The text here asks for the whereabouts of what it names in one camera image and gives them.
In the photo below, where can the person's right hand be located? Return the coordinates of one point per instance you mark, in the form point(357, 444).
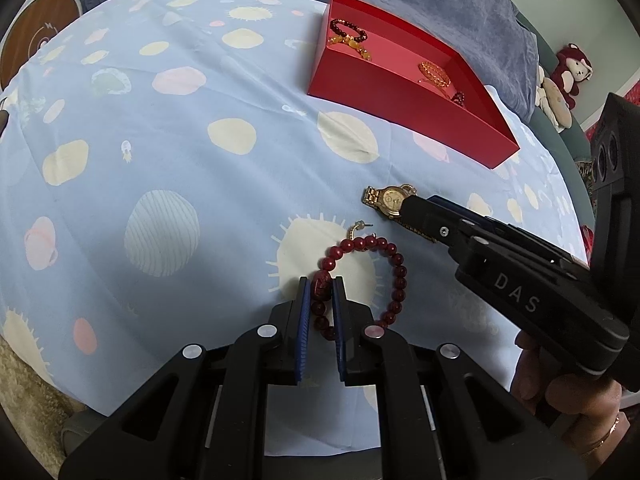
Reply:
point(575, 405)

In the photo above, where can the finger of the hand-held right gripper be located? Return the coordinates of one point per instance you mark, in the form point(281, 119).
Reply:
point(430, 220)
point(450, 205)

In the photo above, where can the cream fluffy rug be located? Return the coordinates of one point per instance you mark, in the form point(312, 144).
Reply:
point(30, 400)

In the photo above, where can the white plush toy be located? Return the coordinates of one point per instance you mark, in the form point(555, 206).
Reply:
point(540, 95)

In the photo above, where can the round wooden top stool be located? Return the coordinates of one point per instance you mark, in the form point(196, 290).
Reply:
point(35, 35)

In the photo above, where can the person's right forearm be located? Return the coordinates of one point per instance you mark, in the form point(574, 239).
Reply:
point(614, 444)

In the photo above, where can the blue patterned tablecloth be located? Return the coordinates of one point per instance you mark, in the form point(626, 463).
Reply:
point(175, 160)

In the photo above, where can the gold hoop earring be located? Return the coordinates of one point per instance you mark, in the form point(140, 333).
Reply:
point(354, 230)

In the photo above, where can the red cardboard box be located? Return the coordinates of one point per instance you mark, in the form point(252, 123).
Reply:
point(400, 105)

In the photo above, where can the beige round plush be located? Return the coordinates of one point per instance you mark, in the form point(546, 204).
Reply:
point(557, 105)

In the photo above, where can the blue grey blanket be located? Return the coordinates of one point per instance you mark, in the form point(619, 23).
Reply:
point(425, 0)

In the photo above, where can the red ribbon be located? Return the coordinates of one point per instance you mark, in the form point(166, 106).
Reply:
point(585, 240)

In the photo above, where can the thin gold wrist bangle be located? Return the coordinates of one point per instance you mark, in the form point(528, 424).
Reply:
point(600, 438)

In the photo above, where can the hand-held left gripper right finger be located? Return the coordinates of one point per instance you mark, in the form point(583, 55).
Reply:
point(340, 330)

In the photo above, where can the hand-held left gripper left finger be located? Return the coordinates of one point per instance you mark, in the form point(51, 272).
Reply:
point(301, 330)

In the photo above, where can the red monkey plush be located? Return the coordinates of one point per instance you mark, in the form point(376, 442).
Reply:
point(570, 67)

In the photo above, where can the gold wristwatch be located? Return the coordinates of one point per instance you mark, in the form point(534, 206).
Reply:
point(390, 200)

